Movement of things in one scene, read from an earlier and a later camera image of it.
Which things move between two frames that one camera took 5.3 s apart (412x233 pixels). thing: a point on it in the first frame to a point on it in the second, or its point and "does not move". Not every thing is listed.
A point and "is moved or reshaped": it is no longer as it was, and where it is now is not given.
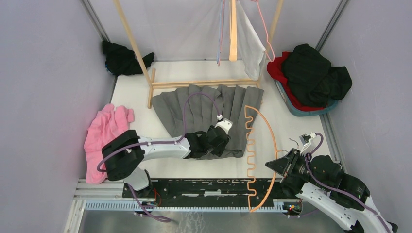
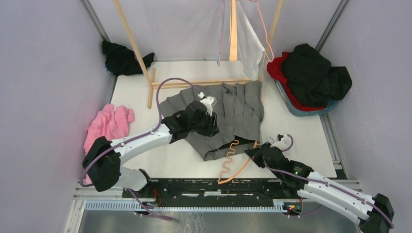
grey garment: x=238 y=105 is moved or reshaped
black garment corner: x=121 y=60 does not move
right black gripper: x=285 y=165 to x=254 y=154
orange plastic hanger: x=276 y=151 to x=256 y=143
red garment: x=275 y=68 does not move
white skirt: x=251 y=51 does not move
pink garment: x=105 y=125 does not move
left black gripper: x=219 y=151 to x=213 y=129
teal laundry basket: x=296 y=110 does not move
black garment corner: x=310 y=78 does not move
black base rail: x=222 y=190 does not move
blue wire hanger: x=218 y=50 does not move
